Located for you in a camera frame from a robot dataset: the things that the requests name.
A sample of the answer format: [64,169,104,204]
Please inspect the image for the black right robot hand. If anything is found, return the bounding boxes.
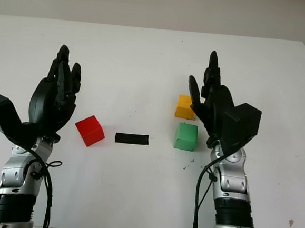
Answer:
[183,48,240,150]

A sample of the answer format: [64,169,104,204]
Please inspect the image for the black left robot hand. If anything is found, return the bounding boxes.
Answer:
[25,42,84,140]

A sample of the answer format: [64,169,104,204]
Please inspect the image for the yellow cube block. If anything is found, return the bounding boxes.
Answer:
[173,94,196,121]

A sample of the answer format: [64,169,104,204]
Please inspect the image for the green cube block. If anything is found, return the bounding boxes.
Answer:
[173,122,199,152]

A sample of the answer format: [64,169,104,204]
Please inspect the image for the red cube block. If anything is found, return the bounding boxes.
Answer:
[73,114,107,148]

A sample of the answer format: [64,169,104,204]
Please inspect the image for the black tape strip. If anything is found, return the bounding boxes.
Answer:
[114,132,150,146]

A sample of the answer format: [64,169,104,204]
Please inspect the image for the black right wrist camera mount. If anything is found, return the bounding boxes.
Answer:
[220,101,263,158]

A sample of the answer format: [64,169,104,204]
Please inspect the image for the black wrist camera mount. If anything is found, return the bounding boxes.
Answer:
[220,101,263,158]
[0,93,64,151]

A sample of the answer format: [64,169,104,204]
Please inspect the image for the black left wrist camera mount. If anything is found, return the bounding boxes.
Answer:
[0,93,64,151]

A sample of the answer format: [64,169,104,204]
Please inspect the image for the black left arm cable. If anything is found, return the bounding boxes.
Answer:
[14,135,64,228]

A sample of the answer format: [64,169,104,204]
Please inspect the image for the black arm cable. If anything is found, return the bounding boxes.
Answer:
[192,149,219,228]
[14,135,64,228]

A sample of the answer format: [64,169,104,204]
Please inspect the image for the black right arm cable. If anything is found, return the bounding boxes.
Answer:
[192,149,219,228]

